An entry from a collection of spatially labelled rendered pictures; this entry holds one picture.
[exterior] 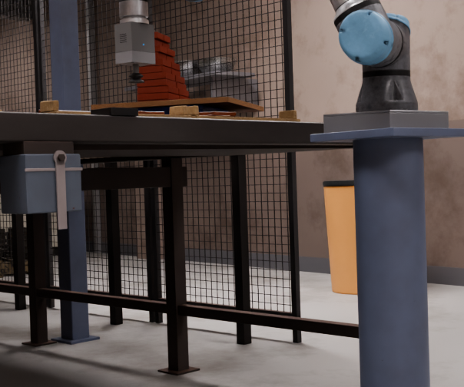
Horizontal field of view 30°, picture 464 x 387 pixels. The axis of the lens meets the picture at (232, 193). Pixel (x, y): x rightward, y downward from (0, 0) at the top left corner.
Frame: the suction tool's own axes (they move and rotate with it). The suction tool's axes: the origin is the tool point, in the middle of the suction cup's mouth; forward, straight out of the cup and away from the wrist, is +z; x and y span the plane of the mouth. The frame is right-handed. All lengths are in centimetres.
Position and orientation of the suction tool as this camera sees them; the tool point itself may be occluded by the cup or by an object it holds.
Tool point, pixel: (136, 82)
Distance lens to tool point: 230.7
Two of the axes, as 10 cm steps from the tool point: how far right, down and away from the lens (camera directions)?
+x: 7.7, -0.1, -6.4
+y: -6.4, 0.4, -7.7
